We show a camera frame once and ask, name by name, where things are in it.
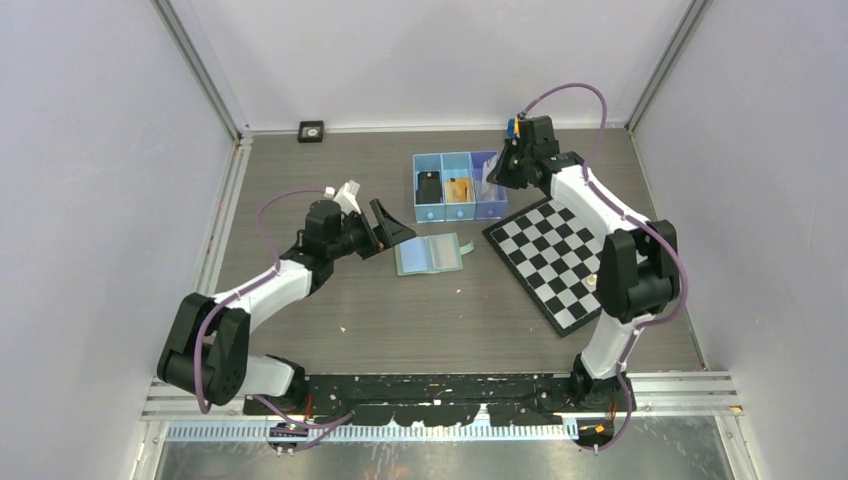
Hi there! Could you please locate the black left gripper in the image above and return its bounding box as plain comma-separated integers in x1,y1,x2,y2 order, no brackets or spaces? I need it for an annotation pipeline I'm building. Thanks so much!
327,200,414,260

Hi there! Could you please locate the white patterned card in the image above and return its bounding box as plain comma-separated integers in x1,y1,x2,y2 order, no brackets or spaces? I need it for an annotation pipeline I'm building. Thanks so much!
477,157,499,201

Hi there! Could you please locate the mint green card holder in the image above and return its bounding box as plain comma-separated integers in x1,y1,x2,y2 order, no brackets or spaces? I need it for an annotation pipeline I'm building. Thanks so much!
394,233,475,277

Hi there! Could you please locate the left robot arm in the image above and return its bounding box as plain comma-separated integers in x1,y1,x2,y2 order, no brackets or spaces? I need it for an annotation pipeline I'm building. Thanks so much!
156,199,416,414

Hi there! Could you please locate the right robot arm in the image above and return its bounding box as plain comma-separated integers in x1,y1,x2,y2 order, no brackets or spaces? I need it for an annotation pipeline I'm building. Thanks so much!
486,113,682,411

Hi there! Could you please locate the black card in tray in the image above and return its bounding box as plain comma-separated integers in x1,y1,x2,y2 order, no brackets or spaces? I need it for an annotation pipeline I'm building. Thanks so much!
415,171,443,205

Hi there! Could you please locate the orange card in tray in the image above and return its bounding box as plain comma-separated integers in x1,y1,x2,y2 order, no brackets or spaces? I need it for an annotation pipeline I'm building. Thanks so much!
444,177,473,203

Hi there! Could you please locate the blue yellow toy block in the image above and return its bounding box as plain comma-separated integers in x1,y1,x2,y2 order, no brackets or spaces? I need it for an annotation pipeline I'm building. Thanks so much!
506,116,519,140

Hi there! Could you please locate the blue three-compartment tray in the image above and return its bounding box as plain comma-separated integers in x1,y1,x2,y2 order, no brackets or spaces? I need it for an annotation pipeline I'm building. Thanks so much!
412,151,508,223

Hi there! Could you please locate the black white checkerboard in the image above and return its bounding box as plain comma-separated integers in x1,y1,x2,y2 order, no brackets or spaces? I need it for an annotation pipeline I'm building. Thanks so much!
483,199,601,337

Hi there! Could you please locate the small black square box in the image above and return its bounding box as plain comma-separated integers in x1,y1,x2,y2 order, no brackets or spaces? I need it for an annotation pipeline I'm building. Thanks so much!
297,120,325,144

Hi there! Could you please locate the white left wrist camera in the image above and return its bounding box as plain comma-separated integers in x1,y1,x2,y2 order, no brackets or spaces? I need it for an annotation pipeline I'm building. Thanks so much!
323,179,362,215

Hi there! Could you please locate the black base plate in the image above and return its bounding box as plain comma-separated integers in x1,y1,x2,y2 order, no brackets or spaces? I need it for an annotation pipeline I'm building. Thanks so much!
244,373,636,427

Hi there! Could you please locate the aluminium frame rail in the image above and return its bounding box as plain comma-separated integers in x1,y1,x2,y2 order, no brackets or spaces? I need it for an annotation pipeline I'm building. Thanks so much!
140,370,745,422

